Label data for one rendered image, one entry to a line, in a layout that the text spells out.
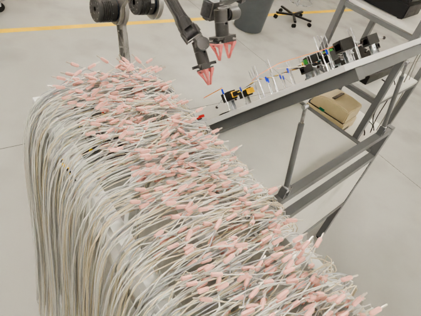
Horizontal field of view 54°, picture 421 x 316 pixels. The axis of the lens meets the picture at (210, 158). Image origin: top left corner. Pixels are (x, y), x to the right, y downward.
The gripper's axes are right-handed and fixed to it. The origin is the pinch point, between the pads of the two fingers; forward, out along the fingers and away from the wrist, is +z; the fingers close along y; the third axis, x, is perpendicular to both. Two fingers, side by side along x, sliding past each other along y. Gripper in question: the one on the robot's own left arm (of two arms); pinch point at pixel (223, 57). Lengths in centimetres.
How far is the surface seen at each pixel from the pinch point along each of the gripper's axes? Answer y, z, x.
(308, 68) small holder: 25.7, 7.2, -24.8
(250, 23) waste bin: 267, 28, 254
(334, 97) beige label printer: 108, 48, 18
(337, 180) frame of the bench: 48, 70, -26
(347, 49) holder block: 9, -5, -54
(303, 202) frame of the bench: 18, 69, -29
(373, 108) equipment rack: 97, 46, -15
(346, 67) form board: -18, -7, -72
